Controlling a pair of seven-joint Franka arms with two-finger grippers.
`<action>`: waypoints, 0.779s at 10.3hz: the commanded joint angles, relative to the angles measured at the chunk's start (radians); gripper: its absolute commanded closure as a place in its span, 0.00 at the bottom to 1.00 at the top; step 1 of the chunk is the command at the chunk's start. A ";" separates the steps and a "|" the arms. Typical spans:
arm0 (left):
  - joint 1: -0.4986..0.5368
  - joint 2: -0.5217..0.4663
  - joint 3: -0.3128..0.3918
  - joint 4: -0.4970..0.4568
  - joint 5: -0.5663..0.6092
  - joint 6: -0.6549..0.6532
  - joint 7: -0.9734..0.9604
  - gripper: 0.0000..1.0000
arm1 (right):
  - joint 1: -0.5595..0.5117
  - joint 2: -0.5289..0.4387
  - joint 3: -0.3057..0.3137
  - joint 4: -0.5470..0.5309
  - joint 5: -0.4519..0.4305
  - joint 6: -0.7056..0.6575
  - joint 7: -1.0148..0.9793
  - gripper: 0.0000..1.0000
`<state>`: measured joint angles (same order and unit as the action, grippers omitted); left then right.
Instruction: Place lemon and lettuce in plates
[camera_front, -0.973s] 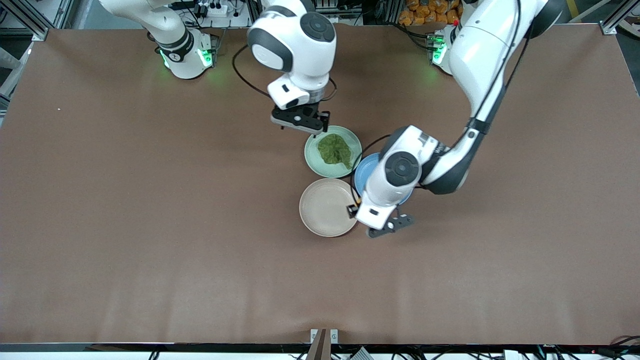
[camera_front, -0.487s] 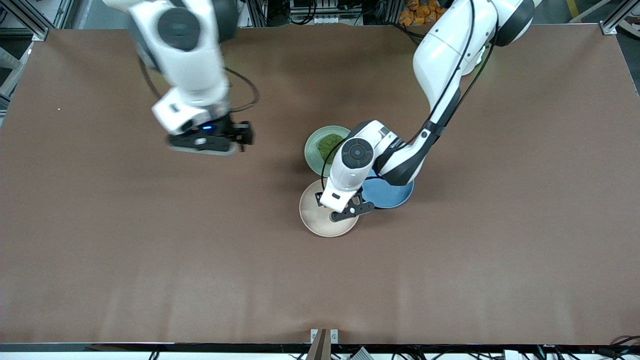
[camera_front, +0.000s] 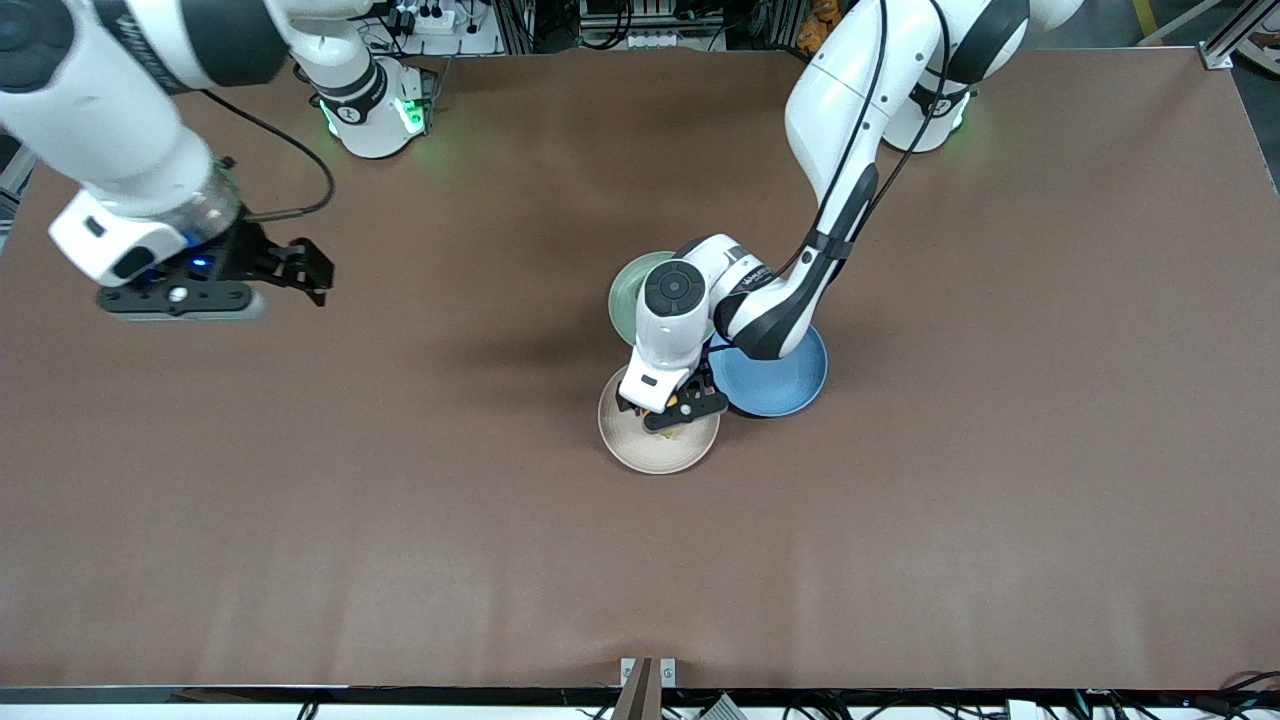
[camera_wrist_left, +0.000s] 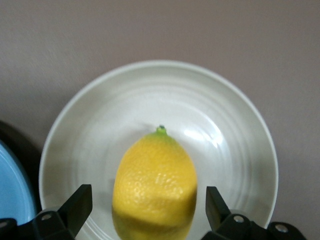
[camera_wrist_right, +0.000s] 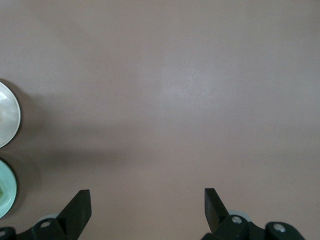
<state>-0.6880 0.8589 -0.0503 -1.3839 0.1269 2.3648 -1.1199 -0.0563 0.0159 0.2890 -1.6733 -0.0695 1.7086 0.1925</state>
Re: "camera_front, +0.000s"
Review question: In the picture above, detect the pale beige plate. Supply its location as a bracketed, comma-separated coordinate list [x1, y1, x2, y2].
[598, 362, 722, 475]

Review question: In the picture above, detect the blue plate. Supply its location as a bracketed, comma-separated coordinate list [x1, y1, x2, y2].
[706, 322, 830, 419]

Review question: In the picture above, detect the mint green plate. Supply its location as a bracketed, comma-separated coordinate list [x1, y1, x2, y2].
[608, 250, 681, 346]

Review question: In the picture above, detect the white power strip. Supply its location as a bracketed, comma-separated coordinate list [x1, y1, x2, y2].
[398, 0, 463, 33]

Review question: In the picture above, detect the brown wedge bar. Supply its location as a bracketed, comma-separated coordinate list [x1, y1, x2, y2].
[611, 657, 653, 720]

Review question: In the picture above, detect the bag of orange items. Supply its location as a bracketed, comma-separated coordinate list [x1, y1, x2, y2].
[796, 0, 846, 53]

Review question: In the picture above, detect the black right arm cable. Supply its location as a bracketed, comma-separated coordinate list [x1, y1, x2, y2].
[200, 88, 337, 223]

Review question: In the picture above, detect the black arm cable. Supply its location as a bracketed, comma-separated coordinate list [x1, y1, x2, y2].
[200, 88, 337, 223]
[800, 0, 953, 286]

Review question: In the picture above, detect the aluminium frame profile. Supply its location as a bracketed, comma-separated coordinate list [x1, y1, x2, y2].
[1198, 0, 1280, 71]
[0, 135, 41, 231]

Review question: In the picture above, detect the small metal bracket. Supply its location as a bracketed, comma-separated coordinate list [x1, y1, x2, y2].
[620, 657, 678, 689]

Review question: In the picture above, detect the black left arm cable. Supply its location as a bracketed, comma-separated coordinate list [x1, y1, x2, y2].
[800, 0, 953, 286]

